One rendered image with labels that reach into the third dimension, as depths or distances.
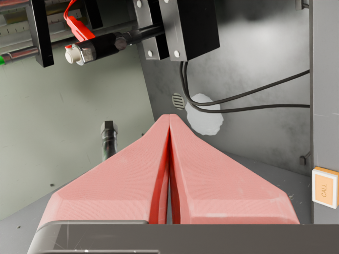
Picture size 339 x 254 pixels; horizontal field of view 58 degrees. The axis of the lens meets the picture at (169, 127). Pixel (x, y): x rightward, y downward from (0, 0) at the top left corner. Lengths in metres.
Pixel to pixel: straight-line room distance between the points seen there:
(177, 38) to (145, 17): 0.07
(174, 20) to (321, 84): 0.22
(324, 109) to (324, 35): 0.09
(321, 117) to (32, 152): 0.56
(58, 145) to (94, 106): 0.12
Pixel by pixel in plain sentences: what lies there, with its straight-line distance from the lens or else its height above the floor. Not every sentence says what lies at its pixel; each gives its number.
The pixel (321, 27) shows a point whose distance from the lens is 0.38.
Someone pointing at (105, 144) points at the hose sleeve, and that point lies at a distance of 0.38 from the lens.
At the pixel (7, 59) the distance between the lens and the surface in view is 0.59.
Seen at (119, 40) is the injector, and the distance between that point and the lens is 0.41.
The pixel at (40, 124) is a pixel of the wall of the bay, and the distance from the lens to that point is 0.71.
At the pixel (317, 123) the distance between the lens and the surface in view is 0.42.
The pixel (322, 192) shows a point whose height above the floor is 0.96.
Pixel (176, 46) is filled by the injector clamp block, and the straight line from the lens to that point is 0.47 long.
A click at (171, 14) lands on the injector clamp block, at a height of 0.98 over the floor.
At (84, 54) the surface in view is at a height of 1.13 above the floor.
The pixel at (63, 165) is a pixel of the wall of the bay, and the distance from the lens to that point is 0.75.
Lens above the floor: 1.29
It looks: 34 degrees down
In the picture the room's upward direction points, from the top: 120 degrees counter-clockwise
